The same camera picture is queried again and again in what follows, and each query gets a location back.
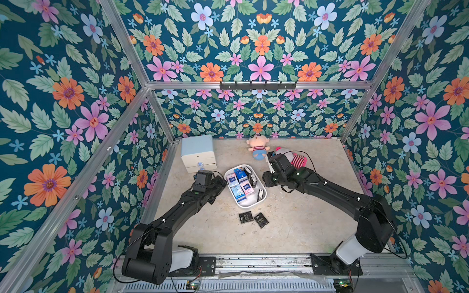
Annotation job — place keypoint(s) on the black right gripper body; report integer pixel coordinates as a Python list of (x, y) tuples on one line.
[(270, 177)]

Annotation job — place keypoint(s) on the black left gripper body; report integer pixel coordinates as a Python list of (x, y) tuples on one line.
[(214, 188)]

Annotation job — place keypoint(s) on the pink floral Tempo tissue pack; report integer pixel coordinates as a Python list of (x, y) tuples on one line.
[(232, 180)]

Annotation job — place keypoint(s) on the black Face tissue pack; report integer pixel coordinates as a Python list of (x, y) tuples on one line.
[(261, 220), (251, 176), (246, 217), (261, 195)]

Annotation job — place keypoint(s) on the dark blue Tempo pack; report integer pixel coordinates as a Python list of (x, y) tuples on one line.
[(238, 193)]

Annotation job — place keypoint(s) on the blue cartoon tissue pack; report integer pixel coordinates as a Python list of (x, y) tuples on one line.
[(241, 174)]

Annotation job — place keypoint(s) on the white plastic storage box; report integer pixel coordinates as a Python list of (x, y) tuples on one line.
[(251, 200)]

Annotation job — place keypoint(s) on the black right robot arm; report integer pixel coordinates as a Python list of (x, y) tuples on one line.
[(375, 218)]

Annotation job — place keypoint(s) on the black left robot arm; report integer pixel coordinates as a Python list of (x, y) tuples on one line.
[(150, 256)]

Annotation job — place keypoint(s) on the white pink plush toy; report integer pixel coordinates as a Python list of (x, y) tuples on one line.
[(295, 159)]

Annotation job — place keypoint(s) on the small blue-top drawer cabinet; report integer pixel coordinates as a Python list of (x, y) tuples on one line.
[(197, 153)]

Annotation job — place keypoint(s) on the baby doll plush toy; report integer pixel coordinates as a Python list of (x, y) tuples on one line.
[(258, 147)]

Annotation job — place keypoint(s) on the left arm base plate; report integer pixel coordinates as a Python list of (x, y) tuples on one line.
[(204, 266)]

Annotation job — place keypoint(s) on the black wall hook rail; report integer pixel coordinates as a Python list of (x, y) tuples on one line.
[(266, 85)]

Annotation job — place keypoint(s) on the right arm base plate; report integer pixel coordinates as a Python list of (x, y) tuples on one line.
[(332, 265)]

